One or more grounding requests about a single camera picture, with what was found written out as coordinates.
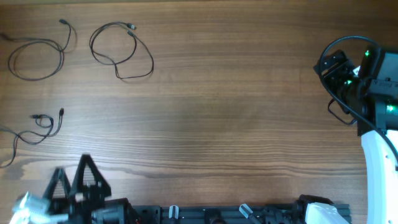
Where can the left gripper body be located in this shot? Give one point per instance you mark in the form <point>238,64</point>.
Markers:
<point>84,215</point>

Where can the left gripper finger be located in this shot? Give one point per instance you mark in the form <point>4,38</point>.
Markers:
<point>59,177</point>
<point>88,180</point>

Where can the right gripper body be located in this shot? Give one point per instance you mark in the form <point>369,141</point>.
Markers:
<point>342,82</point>

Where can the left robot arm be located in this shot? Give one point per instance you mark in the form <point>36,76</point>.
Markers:
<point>115,211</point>

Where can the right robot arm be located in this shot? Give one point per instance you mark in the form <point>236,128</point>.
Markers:
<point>369,94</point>

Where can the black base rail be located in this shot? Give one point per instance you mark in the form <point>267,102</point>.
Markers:
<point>269,214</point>

